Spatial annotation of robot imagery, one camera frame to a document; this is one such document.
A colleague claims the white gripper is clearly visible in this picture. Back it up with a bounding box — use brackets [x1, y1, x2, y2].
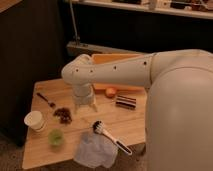
[72, 83, 98, 114]

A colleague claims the dark metal fork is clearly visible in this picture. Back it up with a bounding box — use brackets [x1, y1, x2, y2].
[36, 93, 56, 108]

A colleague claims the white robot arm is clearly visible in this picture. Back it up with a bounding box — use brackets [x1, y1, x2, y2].
[61, 49, 213, 171]

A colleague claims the orange plastic bin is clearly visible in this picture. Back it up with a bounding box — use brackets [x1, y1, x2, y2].
[88, 54, 149, 91]

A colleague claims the bunch of dark grapes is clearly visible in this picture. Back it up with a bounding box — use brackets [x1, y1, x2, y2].
[54, 108, 72, 124]

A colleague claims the white dish brush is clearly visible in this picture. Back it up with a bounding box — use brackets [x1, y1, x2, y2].
[93, 121, 132, 155]

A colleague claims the orange fruit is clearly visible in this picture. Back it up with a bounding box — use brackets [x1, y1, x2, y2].
[105, 87, 117, 98]

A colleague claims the wooden table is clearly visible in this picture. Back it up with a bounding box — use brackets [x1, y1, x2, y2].
[22, 79, 146, 169]

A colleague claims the dark striped box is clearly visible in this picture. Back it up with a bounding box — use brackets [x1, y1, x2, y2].
[115, 95, 136, 110]

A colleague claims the green plastic cup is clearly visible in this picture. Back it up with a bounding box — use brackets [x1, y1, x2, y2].
[48, 129, 64, 146]

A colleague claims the grey blue cloth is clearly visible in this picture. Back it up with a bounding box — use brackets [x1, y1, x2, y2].
[74, 132, 118, 169]

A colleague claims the white paper cup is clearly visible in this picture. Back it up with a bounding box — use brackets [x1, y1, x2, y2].
[24, 111, 45, 132]

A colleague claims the metal pole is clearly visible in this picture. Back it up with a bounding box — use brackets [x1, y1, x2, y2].
[69, 0, 80, 45]

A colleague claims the white shelf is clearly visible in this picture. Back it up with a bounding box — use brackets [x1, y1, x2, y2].
[65, 0, 213, 20]

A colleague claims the grey metal rail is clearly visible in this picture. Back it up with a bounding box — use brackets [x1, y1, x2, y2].
[66, 41, 137, 56]

